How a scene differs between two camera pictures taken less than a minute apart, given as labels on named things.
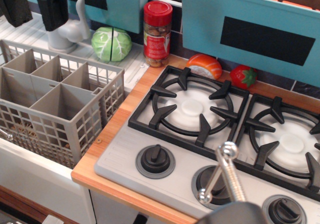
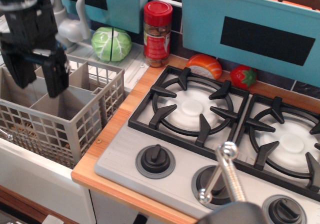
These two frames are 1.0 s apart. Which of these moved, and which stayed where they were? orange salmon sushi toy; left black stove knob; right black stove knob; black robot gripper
Moved: black robot gripper
Stayed: left black stove knob; right black stove knob; orange salmon sushi toy
